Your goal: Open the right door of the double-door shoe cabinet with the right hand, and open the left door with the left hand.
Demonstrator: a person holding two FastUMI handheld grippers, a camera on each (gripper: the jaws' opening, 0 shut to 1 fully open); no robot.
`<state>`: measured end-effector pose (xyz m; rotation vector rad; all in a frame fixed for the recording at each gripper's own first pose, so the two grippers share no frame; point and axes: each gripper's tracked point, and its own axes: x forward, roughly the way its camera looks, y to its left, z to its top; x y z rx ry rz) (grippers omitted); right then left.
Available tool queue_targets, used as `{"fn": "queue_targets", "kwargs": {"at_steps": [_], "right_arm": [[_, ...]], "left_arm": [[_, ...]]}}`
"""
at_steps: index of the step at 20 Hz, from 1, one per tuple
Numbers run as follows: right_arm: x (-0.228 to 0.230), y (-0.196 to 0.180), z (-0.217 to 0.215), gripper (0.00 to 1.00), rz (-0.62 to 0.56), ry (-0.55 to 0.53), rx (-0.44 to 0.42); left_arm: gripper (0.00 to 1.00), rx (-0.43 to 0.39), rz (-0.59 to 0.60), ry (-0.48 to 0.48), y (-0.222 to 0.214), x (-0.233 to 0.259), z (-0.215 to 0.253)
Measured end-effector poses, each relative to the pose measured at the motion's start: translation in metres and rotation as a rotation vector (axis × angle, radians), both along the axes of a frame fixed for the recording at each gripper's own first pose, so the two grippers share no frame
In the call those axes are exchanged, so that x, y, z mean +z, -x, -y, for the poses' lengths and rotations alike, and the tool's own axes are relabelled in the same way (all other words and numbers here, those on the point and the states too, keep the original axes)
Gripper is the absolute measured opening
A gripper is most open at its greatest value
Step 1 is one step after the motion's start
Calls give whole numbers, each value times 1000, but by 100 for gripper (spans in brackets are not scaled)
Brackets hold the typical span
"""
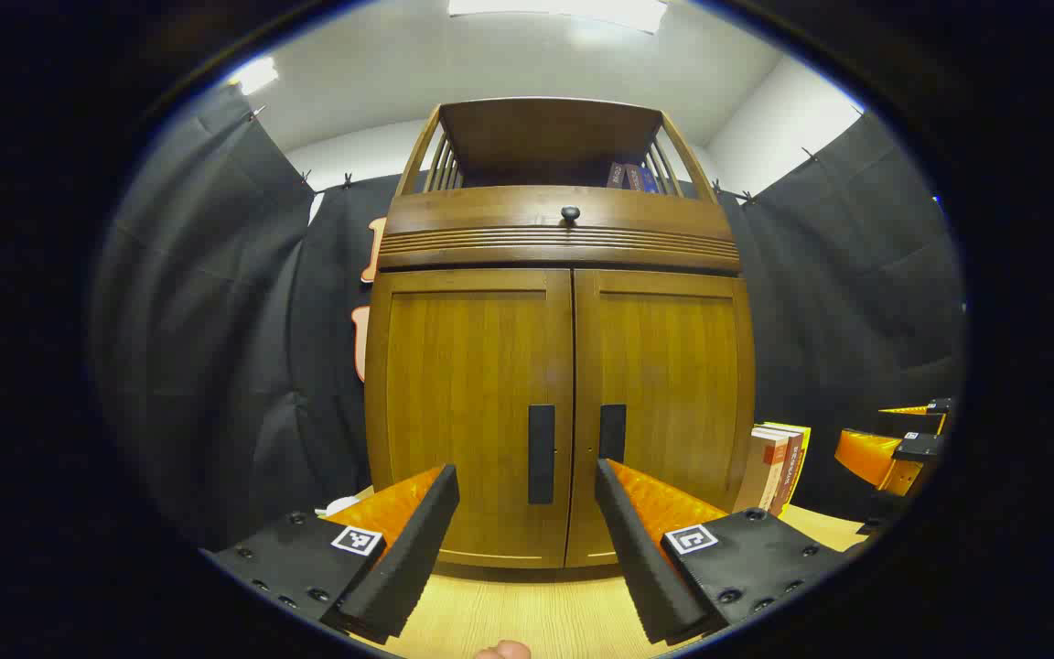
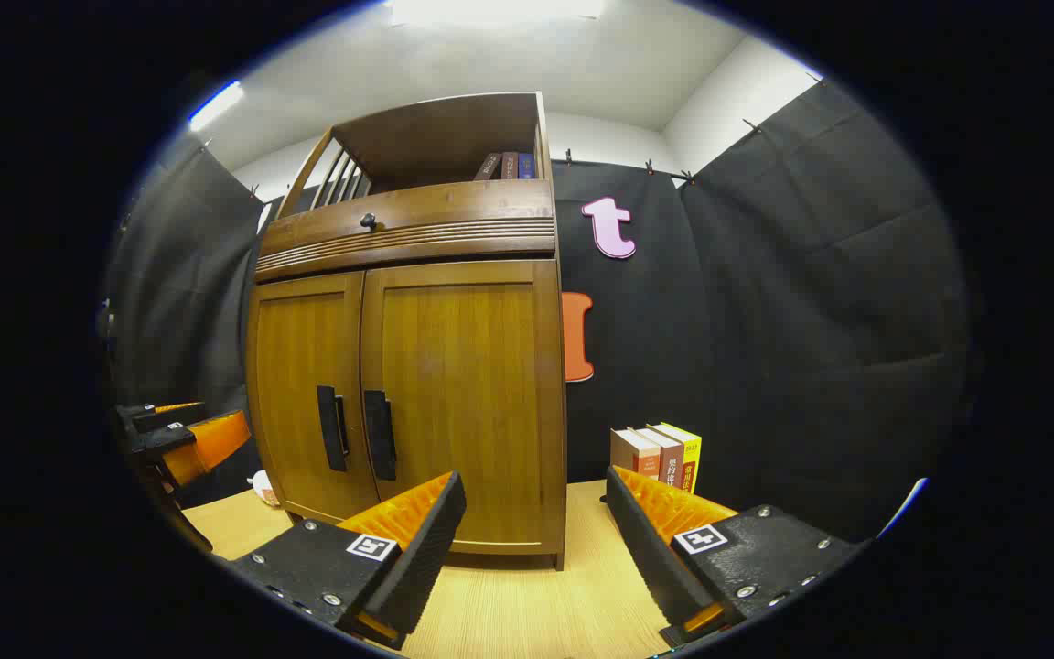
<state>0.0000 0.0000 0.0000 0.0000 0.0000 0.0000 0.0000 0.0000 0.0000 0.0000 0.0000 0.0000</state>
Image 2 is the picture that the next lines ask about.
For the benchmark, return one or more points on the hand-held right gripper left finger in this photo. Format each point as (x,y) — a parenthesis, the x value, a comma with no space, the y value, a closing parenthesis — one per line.
(426,558)

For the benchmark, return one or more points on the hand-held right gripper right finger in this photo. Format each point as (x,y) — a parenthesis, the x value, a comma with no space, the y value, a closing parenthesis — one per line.
(641,549)

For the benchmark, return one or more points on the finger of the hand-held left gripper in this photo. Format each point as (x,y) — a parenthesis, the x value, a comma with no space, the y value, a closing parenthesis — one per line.
(161,414)
(211,444)

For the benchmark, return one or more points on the wooden cabinet door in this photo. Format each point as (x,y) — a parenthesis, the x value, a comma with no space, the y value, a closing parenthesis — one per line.
(463,366)
(294,366)

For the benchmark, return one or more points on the wooden double-door shoe cabinet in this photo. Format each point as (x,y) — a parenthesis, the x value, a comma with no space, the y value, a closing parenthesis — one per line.
(435,137)

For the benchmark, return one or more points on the wooden cabinet drawer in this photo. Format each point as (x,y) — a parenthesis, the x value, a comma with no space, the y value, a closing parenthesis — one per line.
(454,206)

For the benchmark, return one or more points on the small white object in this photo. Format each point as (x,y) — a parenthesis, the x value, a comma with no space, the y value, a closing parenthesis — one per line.
(264,488)

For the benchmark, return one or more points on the brown thick book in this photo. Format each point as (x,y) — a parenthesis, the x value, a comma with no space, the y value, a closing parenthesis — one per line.
(669,462)

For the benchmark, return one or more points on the beige thick book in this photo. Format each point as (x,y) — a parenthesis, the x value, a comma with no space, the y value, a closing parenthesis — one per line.
(628,453)

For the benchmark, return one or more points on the yellow thick book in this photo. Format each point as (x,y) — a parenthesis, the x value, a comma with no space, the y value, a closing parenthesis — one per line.
(690,458)

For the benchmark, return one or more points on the black backdrop cloth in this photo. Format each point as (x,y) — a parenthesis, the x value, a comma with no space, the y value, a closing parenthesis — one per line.
(765,320)

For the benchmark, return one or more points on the dark brown book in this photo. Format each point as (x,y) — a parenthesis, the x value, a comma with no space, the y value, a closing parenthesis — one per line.
(488,167)

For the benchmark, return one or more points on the blue book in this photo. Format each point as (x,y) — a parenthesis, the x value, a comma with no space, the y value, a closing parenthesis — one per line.
(527,166)

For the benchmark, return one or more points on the maroon book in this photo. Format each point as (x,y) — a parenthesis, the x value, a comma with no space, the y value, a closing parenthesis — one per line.
(510,166)

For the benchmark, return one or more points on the large ceiling light panel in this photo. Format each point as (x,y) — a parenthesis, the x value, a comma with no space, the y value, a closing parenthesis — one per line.
(490,11)

